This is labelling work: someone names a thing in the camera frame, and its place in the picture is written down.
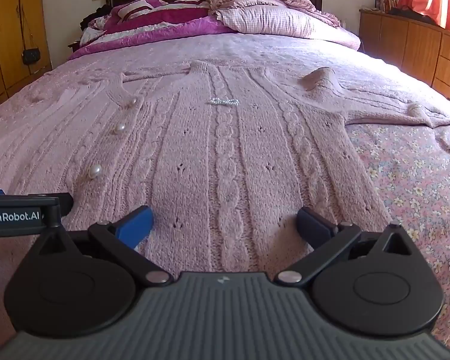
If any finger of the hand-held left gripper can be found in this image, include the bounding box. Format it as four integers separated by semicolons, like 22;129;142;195
0;189;74;229

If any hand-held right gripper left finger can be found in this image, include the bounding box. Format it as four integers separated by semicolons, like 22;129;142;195
35;205;173;286

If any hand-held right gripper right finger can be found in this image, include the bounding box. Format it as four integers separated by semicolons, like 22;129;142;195
274;206;415;286

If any pink knit sweater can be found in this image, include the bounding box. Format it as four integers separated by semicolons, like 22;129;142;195
0;59;450;274

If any dark clothes pile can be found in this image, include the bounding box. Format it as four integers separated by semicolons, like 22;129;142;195
80;4;113;31

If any pink floral bed sheet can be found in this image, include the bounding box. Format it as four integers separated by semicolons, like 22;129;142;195
0;32;450;353

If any small black bag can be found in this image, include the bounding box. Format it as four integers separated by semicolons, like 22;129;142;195
22;47;40;65

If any wooden wardrobe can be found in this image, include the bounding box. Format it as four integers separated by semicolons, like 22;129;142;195
0;0;53;107

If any magenta striped quilt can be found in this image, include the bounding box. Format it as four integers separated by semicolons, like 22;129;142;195
68;0;233;61

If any pink checked pillow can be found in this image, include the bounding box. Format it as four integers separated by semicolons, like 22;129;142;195
214;7;361;51

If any wooden dresser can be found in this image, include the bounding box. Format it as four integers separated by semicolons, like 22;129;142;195
359;7;450;109

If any black cloth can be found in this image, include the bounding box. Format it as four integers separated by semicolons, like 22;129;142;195
388;7;436;25

